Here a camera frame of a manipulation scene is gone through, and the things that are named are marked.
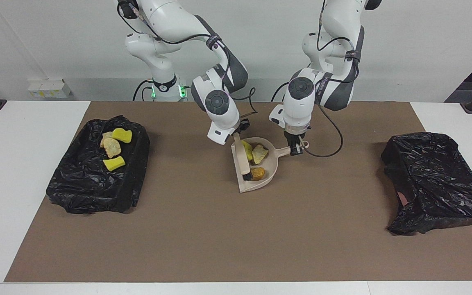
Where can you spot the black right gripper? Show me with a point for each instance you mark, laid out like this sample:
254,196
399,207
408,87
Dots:
243,125

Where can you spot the beige brush black bristles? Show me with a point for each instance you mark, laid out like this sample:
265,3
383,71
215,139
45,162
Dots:
241,157

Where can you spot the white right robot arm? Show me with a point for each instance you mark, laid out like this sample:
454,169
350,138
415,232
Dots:
219,106

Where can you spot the brown foam bread roll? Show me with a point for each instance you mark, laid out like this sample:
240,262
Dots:
258,173

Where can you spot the pink bin under bag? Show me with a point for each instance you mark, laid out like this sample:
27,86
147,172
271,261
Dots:
402,198

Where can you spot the white power strip box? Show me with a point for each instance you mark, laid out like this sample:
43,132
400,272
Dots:
49,88

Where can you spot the yellow sponge piece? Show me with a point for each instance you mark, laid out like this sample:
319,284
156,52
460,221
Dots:
247,149
114,163
122,135

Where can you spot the brown paper table mat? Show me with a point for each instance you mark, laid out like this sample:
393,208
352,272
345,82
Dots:
236,229

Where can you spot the crumpled black trash bag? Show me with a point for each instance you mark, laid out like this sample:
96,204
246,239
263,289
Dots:
84,184
436,176

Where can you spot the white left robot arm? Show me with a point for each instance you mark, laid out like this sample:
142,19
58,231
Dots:
301,98

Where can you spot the beige foam chunk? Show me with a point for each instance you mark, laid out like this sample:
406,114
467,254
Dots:
259,153
112,147
106,136

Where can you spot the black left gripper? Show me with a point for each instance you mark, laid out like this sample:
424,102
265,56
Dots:
295,136

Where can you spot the beige plastic dustpan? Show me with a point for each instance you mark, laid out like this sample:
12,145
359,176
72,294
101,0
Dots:
272,164

